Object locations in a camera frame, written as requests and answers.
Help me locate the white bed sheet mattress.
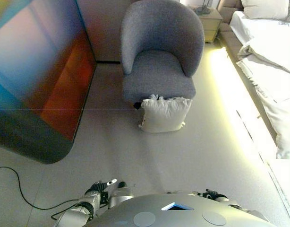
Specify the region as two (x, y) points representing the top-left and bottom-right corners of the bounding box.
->
(230, 10), (290, 60)

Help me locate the white bed pillow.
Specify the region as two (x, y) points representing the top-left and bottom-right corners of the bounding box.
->
(240, 0), (290, 20)

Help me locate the white fringed cushion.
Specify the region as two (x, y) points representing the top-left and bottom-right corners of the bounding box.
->
(138, 94), (193, 133)

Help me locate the table lamp with dark stand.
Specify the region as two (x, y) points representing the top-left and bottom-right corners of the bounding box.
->
(194, 0), (211, 15)

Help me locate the white fringed duvet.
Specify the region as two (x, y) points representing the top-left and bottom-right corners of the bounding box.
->
(236, 35), (290, 159)

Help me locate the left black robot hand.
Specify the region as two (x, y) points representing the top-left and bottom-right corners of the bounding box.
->
(88, 179), (118, 193)

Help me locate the black floor cable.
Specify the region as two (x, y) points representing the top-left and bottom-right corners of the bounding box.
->
(0, 166), (80, 211)

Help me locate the silver robot torso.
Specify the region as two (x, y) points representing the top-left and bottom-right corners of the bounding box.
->
(87, 193), (278, 227)

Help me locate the grey fabric tub armchair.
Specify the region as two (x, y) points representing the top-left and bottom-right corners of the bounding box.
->
(120, 0), (205, 112)

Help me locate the beige nightstand with drawers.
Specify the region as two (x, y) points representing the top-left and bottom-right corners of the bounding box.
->
(196, 7), (223, 44)

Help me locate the beige upholstered bed frame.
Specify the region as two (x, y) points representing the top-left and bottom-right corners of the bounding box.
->
(217, 0), (290, 227)

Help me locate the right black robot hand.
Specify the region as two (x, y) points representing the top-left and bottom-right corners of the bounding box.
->
(193, 189), (230, 202)

